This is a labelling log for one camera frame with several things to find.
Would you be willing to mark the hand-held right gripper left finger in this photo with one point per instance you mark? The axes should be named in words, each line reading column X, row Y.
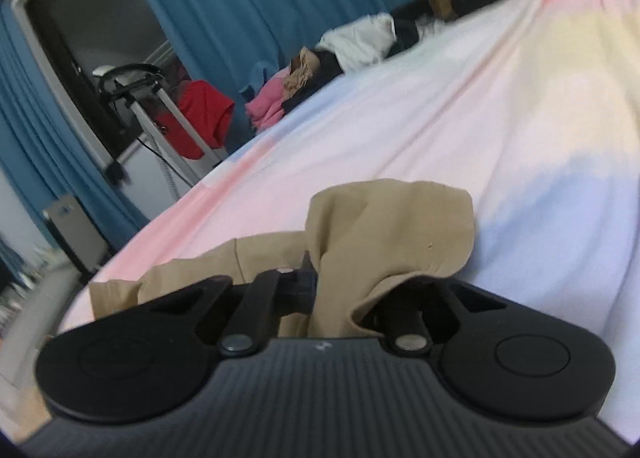
column 287, row 288

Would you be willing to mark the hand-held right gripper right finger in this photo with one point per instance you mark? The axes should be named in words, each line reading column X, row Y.
column 400, row 313

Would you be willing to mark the tan garment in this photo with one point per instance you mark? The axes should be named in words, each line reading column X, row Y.
column 390, row 243

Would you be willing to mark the pastel bed sheet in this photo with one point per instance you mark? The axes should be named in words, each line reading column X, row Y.
column 450, row 138

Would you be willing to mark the pink garment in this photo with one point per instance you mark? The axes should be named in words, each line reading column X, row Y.
column 267, row 103

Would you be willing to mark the red garment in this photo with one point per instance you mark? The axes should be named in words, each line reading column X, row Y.
column 202, row 116

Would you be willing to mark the black garment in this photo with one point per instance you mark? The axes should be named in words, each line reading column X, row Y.
column 320, row 76

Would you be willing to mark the light brown garment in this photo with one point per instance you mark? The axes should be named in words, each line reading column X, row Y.
column 302, row 73

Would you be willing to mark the grey box appliance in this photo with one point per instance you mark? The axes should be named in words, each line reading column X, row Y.
column 77, row 230

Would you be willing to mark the garment steamer stand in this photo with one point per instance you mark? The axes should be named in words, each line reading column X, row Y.
column 150, row 103

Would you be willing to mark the white garment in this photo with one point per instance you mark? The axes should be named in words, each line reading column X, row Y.
column 357, row 43

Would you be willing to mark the blue curtain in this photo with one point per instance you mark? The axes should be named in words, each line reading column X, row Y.
column 260, row 3

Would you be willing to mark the dark window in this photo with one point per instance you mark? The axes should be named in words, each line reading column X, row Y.
column 95, row 38

